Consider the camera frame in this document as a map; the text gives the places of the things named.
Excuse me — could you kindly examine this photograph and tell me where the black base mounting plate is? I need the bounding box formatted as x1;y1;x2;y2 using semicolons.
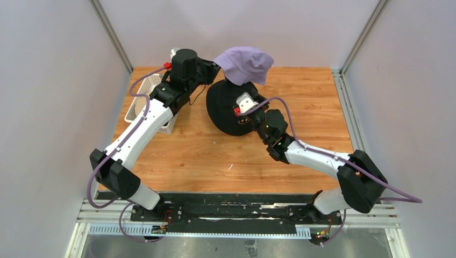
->
127;193;342;233

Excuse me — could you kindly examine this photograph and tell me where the beige bucket hat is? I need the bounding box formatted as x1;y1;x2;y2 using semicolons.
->
206;78;265;137

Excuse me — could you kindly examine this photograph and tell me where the white perforated plastic basket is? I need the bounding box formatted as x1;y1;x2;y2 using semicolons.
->
124;73;178;134

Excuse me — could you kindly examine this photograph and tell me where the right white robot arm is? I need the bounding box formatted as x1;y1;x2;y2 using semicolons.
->
236;94;388;224

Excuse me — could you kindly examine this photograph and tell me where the lavender bucket hat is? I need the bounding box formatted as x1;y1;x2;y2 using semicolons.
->
213;46;274;85

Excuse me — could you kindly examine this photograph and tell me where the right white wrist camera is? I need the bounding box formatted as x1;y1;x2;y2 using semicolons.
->
233;92;259;116

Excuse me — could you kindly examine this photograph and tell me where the white slotted cable duct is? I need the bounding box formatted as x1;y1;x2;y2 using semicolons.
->
88;223;312;240

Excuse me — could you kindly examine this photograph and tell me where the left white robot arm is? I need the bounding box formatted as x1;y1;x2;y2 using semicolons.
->
87;49;220;222

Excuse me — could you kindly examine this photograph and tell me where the cream straw-coloured bucket hat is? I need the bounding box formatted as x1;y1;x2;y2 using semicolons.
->
133;94;149;119

